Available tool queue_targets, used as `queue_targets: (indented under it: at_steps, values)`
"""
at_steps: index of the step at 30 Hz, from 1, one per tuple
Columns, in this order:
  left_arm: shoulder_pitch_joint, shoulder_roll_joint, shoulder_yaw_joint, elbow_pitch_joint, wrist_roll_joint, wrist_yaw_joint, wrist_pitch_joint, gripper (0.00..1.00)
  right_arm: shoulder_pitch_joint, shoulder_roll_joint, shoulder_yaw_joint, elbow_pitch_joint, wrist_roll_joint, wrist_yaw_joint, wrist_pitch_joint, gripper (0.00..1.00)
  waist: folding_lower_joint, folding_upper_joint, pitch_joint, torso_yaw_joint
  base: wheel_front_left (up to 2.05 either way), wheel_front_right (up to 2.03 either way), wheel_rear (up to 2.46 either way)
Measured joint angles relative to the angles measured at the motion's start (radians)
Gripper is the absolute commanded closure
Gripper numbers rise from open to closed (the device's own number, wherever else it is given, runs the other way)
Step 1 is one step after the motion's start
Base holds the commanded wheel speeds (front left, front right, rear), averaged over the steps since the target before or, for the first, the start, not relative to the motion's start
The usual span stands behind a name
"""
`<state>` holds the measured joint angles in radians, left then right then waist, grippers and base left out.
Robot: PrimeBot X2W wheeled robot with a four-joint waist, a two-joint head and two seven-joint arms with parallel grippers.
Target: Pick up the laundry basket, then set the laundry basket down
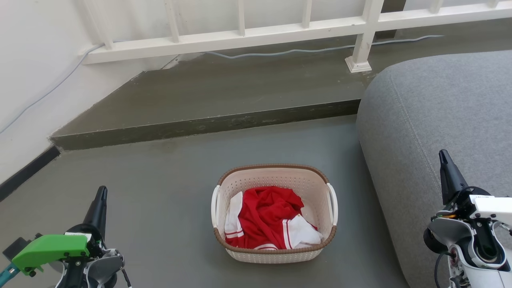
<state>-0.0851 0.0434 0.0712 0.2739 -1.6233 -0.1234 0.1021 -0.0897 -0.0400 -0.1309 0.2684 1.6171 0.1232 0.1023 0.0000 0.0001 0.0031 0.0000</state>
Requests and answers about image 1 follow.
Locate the beige perforated laundry basket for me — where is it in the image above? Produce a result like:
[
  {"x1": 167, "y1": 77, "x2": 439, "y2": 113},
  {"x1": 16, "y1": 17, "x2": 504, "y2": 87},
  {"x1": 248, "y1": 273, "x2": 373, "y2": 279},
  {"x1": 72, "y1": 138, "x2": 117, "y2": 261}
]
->
[{"x1": 211, "y1": 163, "x2": 339, "y2": 264}]

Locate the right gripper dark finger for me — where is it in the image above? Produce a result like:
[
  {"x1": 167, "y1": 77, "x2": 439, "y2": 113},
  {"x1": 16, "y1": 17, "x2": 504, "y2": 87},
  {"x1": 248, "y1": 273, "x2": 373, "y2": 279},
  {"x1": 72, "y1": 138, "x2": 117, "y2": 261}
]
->
[{"x1": 438, "y1": 150, "x2": 468, "y2": 204}]

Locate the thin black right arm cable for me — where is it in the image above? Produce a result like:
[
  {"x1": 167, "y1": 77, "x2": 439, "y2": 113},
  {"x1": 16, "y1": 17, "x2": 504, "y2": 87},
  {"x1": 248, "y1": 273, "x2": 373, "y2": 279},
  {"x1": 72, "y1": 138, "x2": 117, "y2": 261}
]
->
[{"x1": 434, "y1": 251, "x2": 453, "y2": 288}]

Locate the red and white garment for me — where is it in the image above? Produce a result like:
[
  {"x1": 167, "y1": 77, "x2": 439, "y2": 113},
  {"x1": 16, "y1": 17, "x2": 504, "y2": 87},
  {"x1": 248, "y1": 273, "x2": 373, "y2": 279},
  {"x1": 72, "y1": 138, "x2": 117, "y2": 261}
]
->
[{"x1": 224, "y1": 186, "x2": 324, "y2": 250}]

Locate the grey cable along floor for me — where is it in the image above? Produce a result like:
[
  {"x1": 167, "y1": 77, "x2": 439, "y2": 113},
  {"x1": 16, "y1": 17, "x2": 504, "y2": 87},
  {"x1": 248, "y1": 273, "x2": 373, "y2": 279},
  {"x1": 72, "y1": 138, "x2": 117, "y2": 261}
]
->
[{"x1": 0, "y1": 35, "x2": 444, "y2": 134}]

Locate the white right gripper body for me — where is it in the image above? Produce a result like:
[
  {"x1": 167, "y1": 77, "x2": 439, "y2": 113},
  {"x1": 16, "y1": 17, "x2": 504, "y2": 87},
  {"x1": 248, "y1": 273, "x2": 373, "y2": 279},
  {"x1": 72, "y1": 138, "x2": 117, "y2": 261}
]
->
[{"x1": 442, "y1": 186, "x2": 512, "y2": 226}]

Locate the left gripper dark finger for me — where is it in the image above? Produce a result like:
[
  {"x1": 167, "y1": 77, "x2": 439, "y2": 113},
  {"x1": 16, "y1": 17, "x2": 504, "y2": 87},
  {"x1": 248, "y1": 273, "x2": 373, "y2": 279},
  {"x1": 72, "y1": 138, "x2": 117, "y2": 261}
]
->
[{"x1": 82, "y1": 186, "x2": 108, "y2": 240}]

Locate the left camera cable teal plug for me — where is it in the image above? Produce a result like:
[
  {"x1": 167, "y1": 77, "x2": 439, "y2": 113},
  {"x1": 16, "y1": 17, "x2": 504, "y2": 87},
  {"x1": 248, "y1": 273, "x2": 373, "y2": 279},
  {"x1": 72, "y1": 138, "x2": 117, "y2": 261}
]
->
[{"x1": 0, "y1": 263, "x2": 19, "y2": 284}]

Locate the black baseboard strip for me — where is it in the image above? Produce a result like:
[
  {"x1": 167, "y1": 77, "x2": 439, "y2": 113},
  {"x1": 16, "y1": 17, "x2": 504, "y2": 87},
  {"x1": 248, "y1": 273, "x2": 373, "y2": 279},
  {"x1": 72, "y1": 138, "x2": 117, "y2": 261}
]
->
[{"x1": 0, "y1": 146, "x2": 60, "y2": 202}]

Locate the white railing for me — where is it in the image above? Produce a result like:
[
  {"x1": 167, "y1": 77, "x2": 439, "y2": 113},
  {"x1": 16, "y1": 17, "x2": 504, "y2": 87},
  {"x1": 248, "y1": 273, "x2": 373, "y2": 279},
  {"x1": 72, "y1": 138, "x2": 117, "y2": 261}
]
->
[{"x1": 78, "y1": 0, "x2": 512, "y2": 73}]

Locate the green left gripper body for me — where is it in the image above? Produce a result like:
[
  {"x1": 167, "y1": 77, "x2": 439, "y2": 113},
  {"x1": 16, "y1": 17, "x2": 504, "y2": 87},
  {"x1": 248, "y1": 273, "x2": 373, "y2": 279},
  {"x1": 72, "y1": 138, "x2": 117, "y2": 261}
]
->
[{"x1": 11, "y1": 225, "x2": 105, "y2": 277}]

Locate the grey fabric sofa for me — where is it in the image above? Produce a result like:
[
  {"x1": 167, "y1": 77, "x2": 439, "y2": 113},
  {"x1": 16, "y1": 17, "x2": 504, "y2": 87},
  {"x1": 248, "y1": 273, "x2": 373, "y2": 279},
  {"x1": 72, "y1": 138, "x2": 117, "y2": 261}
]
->
[{"x1": 356, "y1": 50, "x2": 512, "y2": 288}]

